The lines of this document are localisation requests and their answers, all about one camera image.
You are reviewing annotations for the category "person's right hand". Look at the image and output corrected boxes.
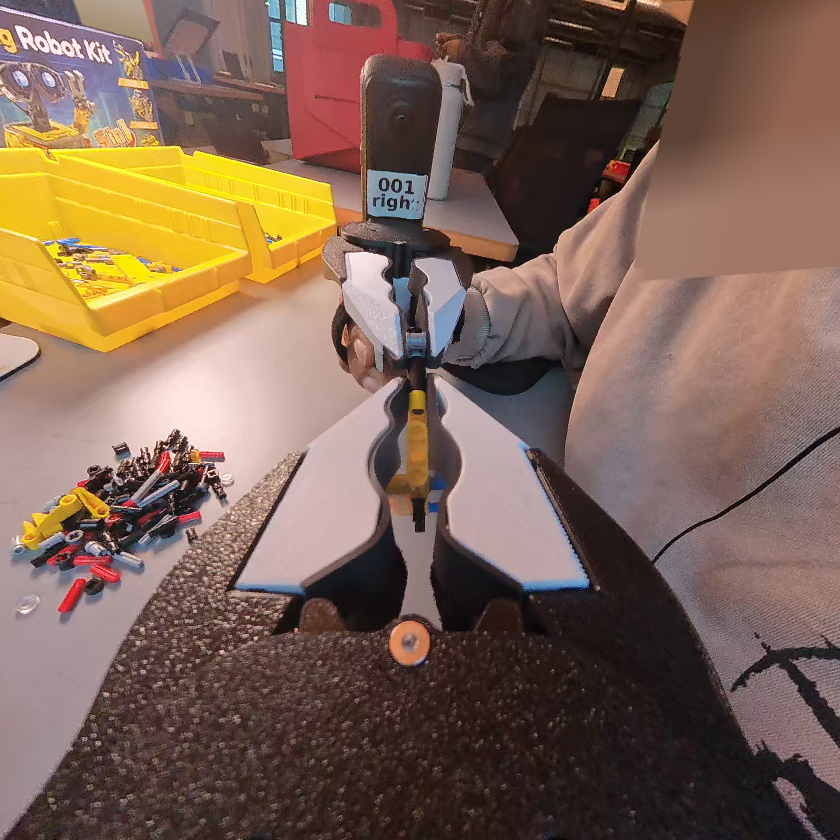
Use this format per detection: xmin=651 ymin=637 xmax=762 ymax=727
xmin=341 ymin=320 xmax=401 ymax=396

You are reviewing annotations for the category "heap of yellow building pieces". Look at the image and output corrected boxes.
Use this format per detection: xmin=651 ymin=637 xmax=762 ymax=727
xmin=42 ymin=236 xmax=181 ymax=296

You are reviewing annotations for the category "white water bottle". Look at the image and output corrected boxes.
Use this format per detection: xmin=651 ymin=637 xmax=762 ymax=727
xmin=427 ymin=58 xmax=475 ymax=201

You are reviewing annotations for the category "pile of small building pieces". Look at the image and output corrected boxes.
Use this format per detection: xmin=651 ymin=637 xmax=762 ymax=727
xmin=11 ymin=430 xmax=235 ymax=614

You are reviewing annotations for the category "person's beige sweatshirt torso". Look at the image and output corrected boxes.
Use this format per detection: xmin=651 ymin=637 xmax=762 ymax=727
xmin=564 ymin=262 xmax=840 ymax=840

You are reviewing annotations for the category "brown bag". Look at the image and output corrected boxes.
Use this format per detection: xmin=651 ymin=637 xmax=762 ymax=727
xmin=433 ymin=29 xmax=500 ymax=99

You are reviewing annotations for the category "yellow storage bin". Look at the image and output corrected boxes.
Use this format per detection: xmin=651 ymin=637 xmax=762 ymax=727
xmin=49 ymin=146 xmax=337 ymax=284
xmin=0 ymin=147 xmax=253 ymax=353

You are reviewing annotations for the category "person's right forearm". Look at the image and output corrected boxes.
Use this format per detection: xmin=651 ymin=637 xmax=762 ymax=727
xmin=443 ymin=147 xmax=660 ymax=376

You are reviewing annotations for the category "robot kit box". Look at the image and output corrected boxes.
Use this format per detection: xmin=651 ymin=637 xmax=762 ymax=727
xmin=0 ymin=26 xmax=163 ymax=151

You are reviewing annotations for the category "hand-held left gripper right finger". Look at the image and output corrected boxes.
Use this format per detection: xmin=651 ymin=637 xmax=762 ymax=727
xmin=427 ymin=377 xmax=593 ymax=622

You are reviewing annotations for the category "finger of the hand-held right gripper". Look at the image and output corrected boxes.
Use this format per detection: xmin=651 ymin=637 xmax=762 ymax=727
xmin=412 ymin=256 xmax=469 ymax=368
xmin=343 ymin=251 xmax=409 ymax=362

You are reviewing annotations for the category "red bag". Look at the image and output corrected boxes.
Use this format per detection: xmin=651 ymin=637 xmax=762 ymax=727
xmin=283 ymin=0 xmax=434 ymax=175

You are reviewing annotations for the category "adjacent grey table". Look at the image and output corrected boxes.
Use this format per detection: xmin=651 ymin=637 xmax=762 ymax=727
xmin=262 ymin=138 xmax=519 ymax=263

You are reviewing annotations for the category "yellow beam assembly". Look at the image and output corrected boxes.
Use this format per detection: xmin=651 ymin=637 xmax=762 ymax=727
xmin=384 ymin=357 xmax=447 ymax=534

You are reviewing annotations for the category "black earphone cable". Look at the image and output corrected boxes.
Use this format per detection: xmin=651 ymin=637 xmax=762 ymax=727
xmin=651 ymin=427 xmax=840 ymax=564

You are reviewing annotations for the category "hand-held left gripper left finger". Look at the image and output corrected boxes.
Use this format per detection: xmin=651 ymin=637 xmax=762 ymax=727
xmin=233 ymin=377 xmax=406 ymax=621

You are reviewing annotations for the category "black office chair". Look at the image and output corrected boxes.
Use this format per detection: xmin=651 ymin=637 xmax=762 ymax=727
xmin=482 ymin=92 xmax=641 ymax=257

